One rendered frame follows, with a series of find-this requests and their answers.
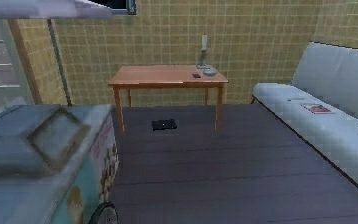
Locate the black flat bag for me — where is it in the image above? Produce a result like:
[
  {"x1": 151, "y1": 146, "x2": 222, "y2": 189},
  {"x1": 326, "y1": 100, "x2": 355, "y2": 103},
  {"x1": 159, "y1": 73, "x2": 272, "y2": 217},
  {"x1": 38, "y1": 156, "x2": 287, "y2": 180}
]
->
[{"x1": 151, "y1": 118, "x2": 178, "y2": 132}]

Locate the brown wooden table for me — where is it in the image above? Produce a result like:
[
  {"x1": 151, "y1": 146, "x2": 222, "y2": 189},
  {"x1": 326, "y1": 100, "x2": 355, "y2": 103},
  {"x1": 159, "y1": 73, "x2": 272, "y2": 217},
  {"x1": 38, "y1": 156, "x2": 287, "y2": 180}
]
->
[{"x1": 107, "y1": 64, "x2": 229, "y2": 136}]

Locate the grey candle on holder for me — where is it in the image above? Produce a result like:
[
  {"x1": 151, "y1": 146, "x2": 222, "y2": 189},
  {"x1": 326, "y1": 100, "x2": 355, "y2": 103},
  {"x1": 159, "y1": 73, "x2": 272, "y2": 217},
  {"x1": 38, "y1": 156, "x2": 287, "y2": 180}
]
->
[{"x1": 196, "y1": 34, "x2": 211, "y2": 70}]

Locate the dark framed window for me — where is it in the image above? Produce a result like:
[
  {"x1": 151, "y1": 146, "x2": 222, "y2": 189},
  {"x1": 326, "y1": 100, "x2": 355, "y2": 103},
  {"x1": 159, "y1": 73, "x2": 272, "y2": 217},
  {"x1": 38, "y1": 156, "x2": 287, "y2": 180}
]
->
[{"x1": 90, "y1": 0, "x2": 137, "y2": 16}]

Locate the black cart wheel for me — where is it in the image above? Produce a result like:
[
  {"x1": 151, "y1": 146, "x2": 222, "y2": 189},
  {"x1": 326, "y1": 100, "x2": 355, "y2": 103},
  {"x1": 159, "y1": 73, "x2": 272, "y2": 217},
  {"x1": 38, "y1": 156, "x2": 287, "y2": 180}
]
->
[{"x1": 87, "y1": 201, "x2": 120, "y2": 224}]

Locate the grey canopy pole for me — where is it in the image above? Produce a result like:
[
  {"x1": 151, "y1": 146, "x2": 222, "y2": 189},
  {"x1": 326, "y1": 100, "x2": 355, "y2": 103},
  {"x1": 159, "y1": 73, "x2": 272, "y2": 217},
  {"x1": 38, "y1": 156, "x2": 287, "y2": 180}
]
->
[{"x1": 47, "y1": 18, "x2": 73, "y2": 107}]

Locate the red and white book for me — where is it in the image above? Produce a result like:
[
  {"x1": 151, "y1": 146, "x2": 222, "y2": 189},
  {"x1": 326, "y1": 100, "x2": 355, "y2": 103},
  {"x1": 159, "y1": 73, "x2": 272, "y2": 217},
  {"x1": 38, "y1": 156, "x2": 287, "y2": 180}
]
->
[{"x1": 300, "y1": 103, "x2": 334, "y2": 115}]

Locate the grey painted cart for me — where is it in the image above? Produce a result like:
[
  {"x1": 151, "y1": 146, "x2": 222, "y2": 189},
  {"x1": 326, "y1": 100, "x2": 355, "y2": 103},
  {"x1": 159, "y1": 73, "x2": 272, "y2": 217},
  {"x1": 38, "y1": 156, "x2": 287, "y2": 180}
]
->
[{"x1": 0, "y1": 103, "x2": 120, "y2": 224}]

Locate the pale grey sofa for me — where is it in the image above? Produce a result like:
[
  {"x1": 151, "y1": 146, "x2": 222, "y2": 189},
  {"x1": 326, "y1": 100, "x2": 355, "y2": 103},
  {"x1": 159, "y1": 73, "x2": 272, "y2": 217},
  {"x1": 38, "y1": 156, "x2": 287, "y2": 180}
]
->
[{"x1": 251, "y1": 41, "x2": 358, "y2": 198}]

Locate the grey cart canopy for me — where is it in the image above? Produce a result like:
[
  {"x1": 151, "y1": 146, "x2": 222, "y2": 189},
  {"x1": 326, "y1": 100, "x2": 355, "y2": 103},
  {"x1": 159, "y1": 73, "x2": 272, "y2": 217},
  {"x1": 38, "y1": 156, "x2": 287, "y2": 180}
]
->
[{"x1": 0, "y1": 0, "x2": 113, "y2": 20}]

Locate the white paned door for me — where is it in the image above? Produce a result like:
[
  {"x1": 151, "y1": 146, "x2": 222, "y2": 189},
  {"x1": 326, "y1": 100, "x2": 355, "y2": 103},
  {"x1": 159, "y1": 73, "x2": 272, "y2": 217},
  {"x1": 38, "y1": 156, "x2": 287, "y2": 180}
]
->
[{"x1": 0, "y1": 17, "x2": 35, "y2": 116}]

